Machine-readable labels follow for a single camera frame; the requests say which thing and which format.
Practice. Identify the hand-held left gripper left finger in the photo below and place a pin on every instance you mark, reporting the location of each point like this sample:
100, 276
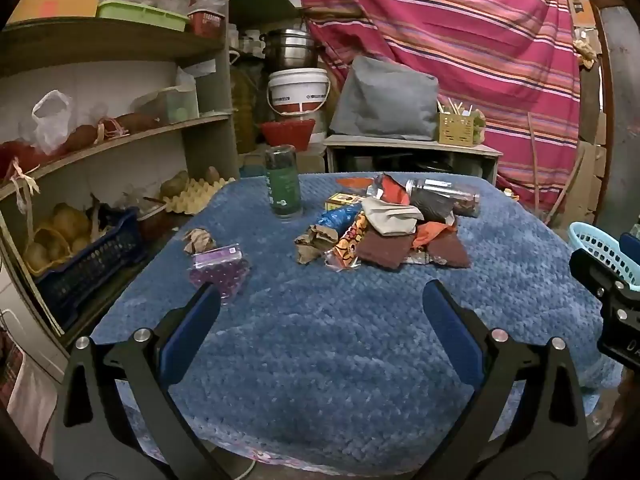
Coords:
192, 325

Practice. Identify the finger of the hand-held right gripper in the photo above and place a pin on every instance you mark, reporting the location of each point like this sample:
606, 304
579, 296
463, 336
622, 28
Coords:
592, 270
631, 247

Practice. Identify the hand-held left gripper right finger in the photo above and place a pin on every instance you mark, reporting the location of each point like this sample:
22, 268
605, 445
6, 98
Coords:
450, 330

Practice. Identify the light blue plastic basket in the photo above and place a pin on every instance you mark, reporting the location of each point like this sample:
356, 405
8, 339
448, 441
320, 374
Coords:
595, 240

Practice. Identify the orange patterned clear wrapper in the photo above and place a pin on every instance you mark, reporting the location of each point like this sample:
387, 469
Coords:
350, 241

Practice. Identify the red foil-lined packet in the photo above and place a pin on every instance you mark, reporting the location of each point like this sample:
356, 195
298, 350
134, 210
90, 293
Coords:
395, 190

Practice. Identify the purple packet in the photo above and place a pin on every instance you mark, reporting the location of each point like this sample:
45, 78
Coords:
220, 272

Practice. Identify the brown packet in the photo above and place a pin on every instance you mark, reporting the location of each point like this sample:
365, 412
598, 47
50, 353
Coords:
450, 252
385, 252

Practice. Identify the crumpled brown paper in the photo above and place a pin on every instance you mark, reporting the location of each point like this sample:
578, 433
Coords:
200, 240

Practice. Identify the stacked cardboard pieces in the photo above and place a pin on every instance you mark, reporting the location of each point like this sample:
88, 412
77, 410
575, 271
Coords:
592, 170

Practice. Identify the dark blue plastic crate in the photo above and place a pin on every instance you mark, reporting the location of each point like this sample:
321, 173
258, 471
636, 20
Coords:
95, 265

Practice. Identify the black packet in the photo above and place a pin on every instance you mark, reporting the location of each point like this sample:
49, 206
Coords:
431, 207

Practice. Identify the yellow egg tray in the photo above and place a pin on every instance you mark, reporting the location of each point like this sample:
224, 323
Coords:
195, 197

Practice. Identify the blue textured mat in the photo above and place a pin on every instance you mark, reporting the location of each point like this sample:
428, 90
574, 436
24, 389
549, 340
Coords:
325, 360

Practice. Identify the beige grey packet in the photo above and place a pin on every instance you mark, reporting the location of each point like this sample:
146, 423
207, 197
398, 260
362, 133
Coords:
390, 215

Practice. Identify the clear jar with dried pieces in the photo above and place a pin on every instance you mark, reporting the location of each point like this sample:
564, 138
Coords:
466, 200

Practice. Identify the crumpled brown paper bag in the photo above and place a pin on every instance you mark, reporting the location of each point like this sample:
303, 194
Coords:
312, 246

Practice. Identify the blue wrapper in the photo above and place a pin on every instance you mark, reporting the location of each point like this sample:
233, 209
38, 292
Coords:
334, 219

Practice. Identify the small yellow basket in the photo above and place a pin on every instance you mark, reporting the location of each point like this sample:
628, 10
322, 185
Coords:
47, 252

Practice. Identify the green jar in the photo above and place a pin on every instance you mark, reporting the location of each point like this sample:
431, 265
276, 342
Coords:
282, 185

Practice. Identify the yellow and red small box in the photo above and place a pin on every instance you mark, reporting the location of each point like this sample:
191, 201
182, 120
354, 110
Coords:
340, 201

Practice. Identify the flat orange packet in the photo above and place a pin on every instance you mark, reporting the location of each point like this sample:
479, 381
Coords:
352, 182

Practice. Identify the white cloth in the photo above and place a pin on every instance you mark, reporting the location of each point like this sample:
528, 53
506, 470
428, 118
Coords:
32, 405

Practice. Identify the small colourful figurine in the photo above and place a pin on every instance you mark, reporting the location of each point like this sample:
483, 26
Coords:
479, 125

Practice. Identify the grey low cabinet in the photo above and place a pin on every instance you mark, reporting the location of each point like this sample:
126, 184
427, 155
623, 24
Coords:
410, 147

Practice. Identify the yellow chopstick holder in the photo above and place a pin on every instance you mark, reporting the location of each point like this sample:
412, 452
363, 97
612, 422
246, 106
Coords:
456, 130

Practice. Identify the sweet potato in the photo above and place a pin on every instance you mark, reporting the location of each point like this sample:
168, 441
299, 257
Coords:
136, 121
82, 137

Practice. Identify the red plastic basket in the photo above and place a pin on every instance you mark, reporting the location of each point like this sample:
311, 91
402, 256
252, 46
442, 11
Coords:
287, 134

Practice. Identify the bunch of wooden chopsticks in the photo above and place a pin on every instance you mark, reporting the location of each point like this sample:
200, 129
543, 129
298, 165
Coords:
452, 106

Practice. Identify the large oil bottle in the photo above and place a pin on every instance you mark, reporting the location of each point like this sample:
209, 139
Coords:
245, 110

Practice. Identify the clear plastic container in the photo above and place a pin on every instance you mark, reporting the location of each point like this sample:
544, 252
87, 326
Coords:
167, 105

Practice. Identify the grey cushion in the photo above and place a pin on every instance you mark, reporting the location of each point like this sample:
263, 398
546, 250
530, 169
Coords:
385, 97

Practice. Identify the white plastic bag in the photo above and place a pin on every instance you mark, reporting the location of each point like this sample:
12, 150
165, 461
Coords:
50, 125

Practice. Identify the white and red bucket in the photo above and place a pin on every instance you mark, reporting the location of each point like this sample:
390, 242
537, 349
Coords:
297, 91

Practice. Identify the pink striped cloth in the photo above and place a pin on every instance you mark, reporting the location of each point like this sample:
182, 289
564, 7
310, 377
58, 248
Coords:
475, 35

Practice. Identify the metal pot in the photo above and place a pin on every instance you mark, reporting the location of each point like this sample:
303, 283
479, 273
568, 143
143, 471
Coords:
290, 50

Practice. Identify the wooden shelf unit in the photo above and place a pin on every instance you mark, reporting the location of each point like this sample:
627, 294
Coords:
100, 42

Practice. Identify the small red basket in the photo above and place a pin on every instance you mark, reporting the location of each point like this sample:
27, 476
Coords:
206, 22

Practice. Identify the green plastic tray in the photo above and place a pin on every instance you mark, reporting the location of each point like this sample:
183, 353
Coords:
142, 14

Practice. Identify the yellow cardboard box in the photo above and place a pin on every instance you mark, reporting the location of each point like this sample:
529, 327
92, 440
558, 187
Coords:
52, 9

